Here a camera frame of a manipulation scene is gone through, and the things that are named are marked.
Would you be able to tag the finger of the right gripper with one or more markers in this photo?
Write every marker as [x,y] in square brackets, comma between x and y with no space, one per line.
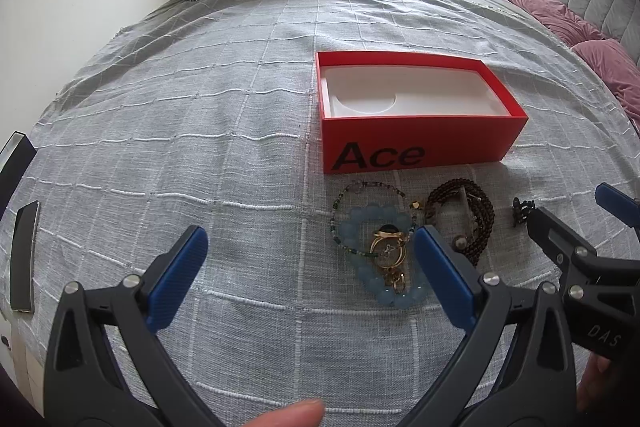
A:
[619,204]
[569,251]

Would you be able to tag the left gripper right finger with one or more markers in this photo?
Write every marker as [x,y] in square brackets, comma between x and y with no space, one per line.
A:
[515,363]

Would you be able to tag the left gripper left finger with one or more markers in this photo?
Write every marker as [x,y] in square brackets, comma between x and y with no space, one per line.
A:
[83,384]

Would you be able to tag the black hair claw clip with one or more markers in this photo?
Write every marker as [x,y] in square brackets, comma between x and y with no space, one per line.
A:
[521,209]

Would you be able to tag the person's right hand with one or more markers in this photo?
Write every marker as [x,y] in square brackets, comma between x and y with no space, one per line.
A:
[593,382]

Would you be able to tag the person's left hand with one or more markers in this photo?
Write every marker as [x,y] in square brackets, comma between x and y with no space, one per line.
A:
[308,413]

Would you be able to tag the pink pillow near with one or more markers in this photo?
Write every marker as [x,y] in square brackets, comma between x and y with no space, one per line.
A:
[609,60]

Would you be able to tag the pink pillow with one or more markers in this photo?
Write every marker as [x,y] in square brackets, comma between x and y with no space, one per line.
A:
[565,24]
[609,60]

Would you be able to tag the pink pillow far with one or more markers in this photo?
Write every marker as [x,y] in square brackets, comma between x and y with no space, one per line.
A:
[565,24]

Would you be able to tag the red Ace box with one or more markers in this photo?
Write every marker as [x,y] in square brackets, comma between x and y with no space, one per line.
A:
[384,110]

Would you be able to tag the glass edged nightstand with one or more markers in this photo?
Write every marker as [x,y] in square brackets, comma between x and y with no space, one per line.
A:
[16,156]

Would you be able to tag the grey plaid bedspread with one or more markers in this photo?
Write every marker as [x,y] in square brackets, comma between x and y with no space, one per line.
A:
[206,113]

